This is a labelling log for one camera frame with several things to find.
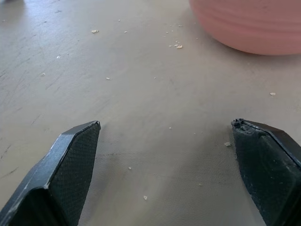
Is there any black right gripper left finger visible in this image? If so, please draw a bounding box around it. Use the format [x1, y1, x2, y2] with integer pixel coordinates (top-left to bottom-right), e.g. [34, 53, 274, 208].
[0, 121, 102, 226]

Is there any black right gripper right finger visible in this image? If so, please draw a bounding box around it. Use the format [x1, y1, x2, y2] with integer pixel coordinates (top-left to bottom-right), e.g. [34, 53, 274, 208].
[231, 118, 301, 226]

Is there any pink ribbed bowl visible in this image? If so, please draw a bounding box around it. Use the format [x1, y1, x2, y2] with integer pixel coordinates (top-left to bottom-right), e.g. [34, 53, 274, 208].
[189, 0, 301, 56]

